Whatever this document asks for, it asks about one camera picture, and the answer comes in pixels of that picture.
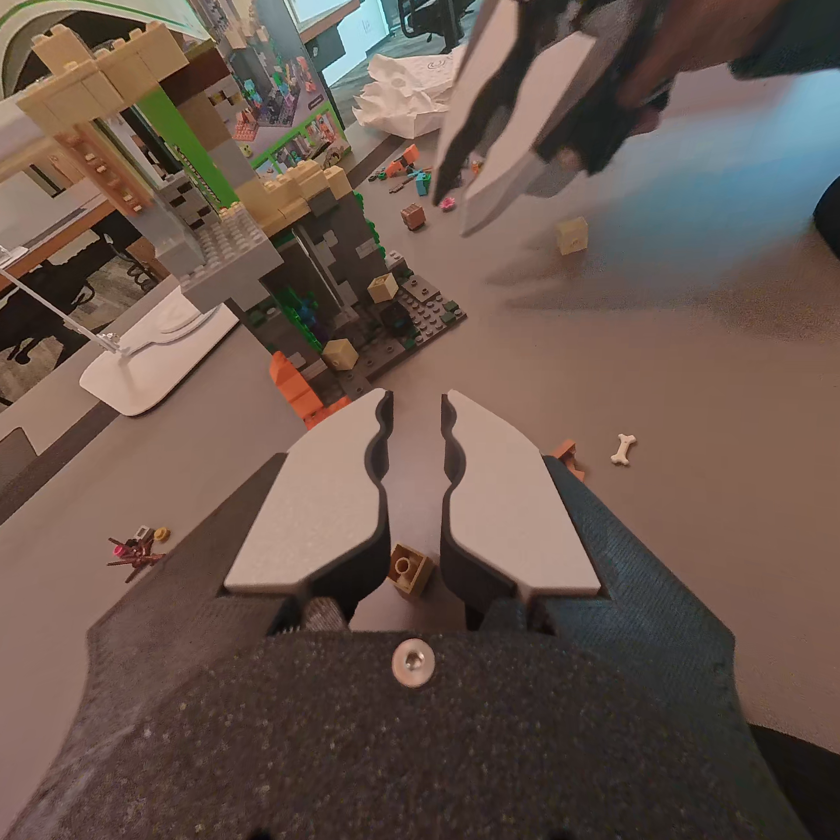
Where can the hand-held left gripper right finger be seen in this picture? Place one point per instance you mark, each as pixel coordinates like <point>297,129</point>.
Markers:
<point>518,518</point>

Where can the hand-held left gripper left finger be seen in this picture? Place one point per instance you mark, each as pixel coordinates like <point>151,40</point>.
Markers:
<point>308,518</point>

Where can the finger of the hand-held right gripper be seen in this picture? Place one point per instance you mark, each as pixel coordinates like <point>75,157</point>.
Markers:
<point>479,65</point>
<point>544,105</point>

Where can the brown toy chest piece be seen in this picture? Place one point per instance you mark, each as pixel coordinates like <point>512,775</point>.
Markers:
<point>568,459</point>

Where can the toy brick tower model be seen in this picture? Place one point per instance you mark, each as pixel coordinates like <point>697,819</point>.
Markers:
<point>262,262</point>

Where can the person's right forearm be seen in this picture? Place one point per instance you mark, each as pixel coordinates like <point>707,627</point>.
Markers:
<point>787,46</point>

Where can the grey desk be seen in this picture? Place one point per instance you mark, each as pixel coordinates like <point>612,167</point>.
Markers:
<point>656,361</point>

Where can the person's right hand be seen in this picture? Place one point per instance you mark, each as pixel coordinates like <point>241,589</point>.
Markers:
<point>689,39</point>

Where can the black office chair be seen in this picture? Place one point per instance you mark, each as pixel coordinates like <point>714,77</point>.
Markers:
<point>433,16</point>

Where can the white paper pile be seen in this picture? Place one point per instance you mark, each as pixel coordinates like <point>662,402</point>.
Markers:
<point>407,92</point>

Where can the orange toy brick plate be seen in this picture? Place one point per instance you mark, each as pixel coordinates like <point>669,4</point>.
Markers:
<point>302,394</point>

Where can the white toy bone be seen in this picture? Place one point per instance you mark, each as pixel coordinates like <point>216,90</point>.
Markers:
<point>623,449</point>

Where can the orange toy figure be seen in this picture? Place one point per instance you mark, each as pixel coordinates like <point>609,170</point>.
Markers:
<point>400,167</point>

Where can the brown toy cube block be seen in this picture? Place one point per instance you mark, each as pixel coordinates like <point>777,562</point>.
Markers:
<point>413,218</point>

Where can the small dark red toy piece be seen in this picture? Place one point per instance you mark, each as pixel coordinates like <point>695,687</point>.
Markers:
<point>138,554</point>

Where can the green toy box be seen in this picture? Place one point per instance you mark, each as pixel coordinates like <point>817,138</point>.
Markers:
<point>282,79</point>

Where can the white stand base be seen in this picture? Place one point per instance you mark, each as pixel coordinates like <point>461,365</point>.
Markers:
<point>157,354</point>

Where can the open instruction booklet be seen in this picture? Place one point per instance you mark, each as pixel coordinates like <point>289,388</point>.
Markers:
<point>98,26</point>

